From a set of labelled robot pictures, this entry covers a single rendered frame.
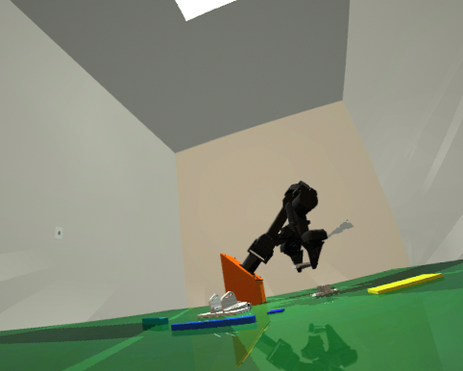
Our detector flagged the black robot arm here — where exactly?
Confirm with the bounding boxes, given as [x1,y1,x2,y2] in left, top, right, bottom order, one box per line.
[239,181,318,275]

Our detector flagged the yellow flat bar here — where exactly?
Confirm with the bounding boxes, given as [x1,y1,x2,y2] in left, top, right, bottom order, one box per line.
[367,273,443,294]

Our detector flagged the cyan rectangular bar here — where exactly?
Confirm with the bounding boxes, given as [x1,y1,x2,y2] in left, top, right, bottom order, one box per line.
[142,317,168,325]

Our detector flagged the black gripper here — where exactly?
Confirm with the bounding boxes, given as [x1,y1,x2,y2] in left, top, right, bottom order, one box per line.
[280,217,328,269]

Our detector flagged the blue flat bar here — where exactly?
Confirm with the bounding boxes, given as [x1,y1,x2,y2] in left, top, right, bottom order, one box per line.
[171,315,256,331]

